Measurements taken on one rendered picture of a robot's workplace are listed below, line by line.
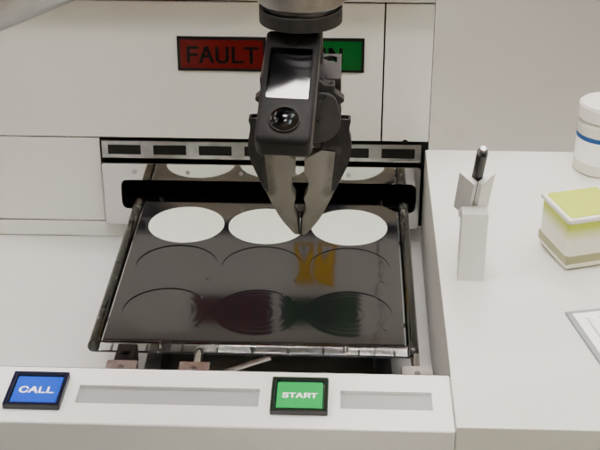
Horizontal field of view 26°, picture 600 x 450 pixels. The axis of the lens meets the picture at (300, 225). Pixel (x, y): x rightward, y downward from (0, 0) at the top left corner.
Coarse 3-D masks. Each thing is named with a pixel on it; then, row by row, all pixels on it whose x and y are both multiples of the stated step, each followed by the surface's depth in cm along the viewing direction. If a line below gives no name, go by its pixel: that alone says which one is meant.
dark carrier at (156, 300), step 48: (144, 240) 169; (240, 240) 169; (384, 240) 169; (144, 288) 158; (192, 288) 158; (240, 288) 158; (288, 288) 158; (336, 288) 158; (384, 288) 158; (144, 336) 149; (192, 336) 149; (240, 336) 149; (288, 336) 149; (336, 336) 149; (384, 336) 149
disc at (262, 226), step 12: (240, 216) 174; (252, 216) 174; (264, 216) 174; (276, 216) 174; (240, 228) 171; (252, 228) 171; (264, 228) 171; (276, 228) 172; (288, 228) 172; (252, 240) 168; (264, 240) 168; (276, 240) 168; (288, 240) 168
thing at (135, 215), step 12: (132, 216) 174; (132, 228) 171; (132, 240) 169; (120, 252) 165; (120, 264) 163; (120, 276) 161; (108, 288) 157; (108, 300) 155; (108, 312) 153; (96, 324) 150; (96, 336) 148
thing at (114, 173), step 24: (120, 168) 180; (144, 168) 180; (168, 168) 179; (192, 168) 179; (216, 168) 179; (240, 168) 179; (360, 168) 178; (384, 168) 178; (408, 168) 178; (120, 192) 181; (120, 216) 183
